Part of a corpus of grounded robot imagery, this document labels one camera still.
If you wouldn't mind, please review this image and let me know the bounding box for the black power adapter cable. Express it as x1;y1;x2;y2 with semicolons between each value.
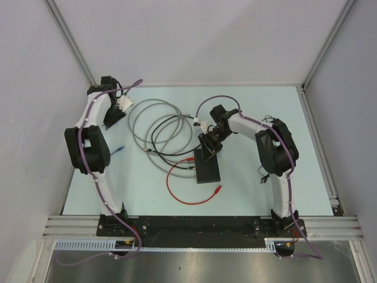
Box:
257;114;285;185

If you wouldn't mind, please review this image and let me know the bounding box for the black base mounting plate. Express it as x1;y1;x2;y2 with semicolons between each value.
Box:
96;214;307;249

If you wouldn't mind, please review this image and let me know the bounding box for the red ethernet cable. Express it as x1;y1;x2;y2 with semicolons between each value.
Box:
167;157;224;205

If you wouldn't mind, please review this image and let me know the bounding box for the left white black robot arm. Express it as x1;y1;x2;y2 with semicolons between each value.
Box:
64;76;130;236

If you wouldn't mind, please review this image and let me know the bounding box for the grey ethernet cable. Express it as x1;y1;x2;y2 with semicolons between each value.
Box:
127;98;199;181

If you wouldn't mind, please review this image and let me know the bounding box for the aluminium front frame rail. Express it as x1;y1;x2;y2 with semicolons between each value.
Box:
42;216;364;241

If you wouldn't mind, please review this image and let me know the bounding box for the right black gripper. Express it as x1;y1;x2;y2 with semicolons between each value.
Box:
199;127;232;163

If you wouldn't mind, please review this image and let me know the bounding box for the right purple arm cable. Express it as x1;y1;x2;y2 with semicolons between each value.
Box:
196;94;325;262

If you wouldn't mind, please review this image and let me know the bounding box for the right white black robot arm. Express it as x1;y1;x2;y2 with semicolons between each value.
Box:
194;105;299;236

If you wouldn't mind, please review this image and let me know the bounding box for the white slotted cable duct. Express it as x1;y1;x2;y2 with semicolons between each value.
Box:
55;239;276;252

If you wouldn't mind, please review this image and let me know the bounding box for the black network switch box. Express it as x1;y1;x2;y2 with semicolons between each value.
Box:
194;149;221;185

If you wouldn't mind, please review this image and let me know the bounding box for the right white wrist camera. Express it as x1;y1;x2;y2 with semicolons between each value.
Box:
193;117;209;134

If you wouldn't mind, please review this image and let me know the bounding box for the black ethernet cable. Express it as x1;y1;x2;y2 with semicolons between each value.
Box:
144;113;203;171

